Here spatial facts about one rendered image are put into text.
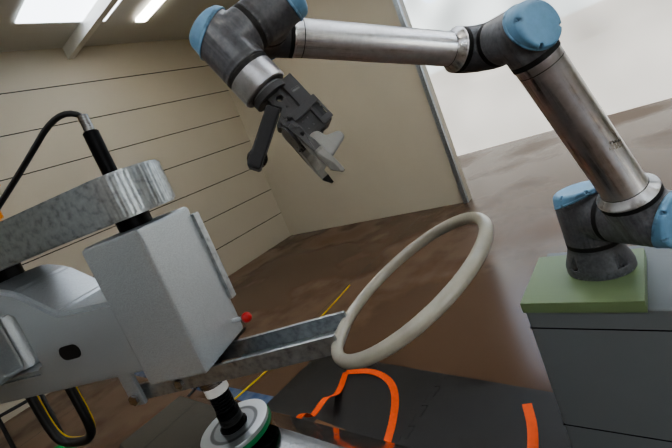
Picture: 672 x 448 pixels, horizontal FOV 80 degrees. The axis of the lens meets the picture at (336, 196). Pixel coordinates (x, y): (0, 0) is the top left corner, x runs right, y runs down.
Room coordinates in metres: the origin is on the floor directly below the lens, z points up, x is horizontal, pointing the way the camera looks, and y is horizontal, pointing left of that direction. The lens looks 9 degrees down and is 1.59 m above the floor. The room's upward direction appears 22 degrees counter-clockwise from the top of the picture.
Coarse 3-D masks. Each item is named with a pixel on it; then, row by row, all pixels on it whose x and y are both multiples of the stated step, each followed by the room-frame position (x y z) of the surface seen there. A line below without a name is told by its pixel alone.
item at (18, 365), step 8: (0, 328) 1.22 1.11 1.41; (0, 336) 1.21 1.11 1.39; (0, 344) 1.20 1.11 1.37; (8, 344) 1.22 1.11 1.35; (0, 352) 1.19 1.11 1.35; (8, 352) 1.20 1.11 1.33; (16, 352) 1.23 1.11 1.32; (0, 360) 1.18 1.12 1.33; (8, 360) 1.19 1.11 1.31; (16, 360) 1.21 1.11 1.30; (0, 368) 1.17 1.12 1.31; (8, 368) 1.18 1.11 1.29; (16, 368) 1.20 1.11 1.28; (0, 376) 1.16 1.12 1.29; (8, 376) 1.18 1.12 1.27; (0, 384) 1.15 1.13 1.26
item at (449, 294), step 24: (456, 216) 1.01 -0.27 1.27; (480, 216) 0.87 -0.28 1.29; (432, 240) 1.09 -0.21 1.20; (480, 240) 0.76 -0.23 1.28; (480, 264) 0.72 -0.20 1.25; (456, 288) 0.68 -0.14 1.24; (432, 312) 0.67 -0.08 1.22; (336, 336) 0.94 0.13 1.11; (408, 336) 0.67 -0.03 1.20; (336, 360) 0.81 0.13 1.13; (360, 360) 0.73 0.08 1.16
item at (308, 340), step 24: (336, 312) 1.04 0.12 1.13; (264, 336) 1.11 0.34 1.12; (288, 336) 1.08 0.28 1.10; (312, 336) 1.06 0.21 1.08; (240, 360) 1.01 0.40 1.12; (264, 360) 0.99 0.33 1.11; (288, 360) 0.97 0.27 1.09; (144, 384) 1.12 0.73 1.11; (168, 384) 1.09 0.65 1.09; (192, 384) 1.07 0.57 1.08
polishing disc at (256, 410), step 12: (240, 408) 1.19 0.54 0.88; (252, 408) 1.16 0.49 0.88; (264, 408) 1.14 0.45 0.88; (216, 420) 1.18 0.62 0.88; (252, 420) 1.11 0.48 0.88; (264, 420) 1.09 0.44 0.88; (204, 432) 1.14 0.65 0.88; (216, 432) 1.12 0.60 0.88; (240, 432) 1.07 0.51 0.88; (252, 432) 1.05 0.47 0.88; (204, 444) 1.08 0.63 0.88; (216, 444) 1.06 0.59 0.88; (228, 444) 1.04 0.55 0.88; (240, 444) 1.02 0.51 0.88
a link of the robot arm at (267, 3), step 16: (240, 0) 0.77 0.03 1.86; (256, 0) 0.75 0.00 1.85; (272, 0) 0.76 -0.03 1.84; (288, 0) 0.76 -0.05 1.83; (304, 0) 0.78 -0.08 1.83; (256, 16) 0.74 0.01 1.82; (272, 16) 0.76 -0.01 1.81; (288, 16) 0.77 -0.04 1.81; (304, 16) 0.81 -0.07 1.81; (272, 32) 0.77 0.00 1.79; (288, 32) 0.83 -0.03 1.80
